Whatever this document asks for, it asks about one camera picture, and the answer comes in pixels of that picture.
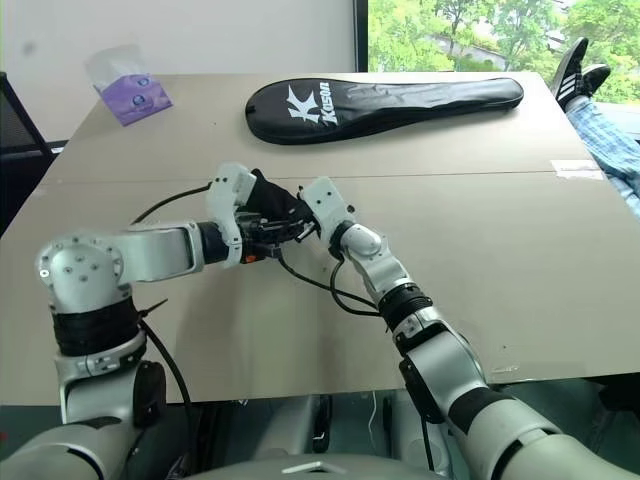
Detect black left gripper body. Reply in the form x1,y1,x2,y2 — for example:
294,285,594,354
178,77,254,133
233,211,282,266

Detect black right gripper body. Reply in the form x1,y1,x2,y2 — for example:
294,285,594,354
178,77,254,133
293,211,324,246

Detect black drawstring pouch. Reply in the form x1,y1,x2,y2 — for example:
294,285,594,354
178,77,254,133
243,168,315,236

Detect black Kason racket cover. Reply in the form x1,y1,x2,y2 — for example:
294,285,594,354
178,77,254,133
244,76,525,147

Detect purple tissue pack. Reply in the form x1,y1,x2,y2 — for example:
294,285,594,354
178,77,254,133
82,43,175,128

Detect grey robot torso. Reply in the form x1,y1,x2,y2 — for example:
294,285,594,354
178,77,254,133
184,392,451,480

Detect clear tape strip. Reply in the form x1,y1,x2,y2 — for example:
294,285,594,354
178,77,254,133
548,158,605,180

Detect window with green trees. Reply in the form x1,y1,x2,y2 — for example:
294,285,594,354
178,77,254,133
357,0,640,76

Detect black white-striped sneaker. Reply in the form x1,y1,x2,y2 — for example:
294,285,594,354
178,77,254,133
551,36,592,110
578,63,613,100

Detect person's plaid trouser legs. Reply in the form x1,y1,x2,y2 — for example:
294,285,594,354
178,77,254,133
566,93,640,222

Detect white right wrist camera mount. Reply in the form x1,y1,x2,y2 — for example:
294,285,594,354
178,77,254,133
297,175,358,251

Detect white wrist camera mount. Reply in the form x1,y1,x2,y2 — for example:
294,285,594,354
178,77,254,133
205,161,261,262
297,175,358,251

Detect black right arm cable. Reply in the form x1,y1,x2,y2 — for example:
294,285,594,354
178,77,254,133
275,247,384,319

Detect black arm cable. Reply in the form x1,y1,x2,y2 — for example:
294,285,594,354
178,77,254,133
129,183,212,226
275,247,384,319

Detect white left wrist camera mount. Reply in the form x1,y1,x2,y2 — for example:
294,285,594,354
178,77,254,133
205,161,261,262

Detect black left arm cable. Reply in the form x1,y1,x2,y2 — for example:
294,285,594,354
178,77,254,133
129,183,212,226

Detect thin white cable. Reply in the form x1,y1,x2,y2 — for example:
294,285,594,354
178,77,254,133
367,397,383,443

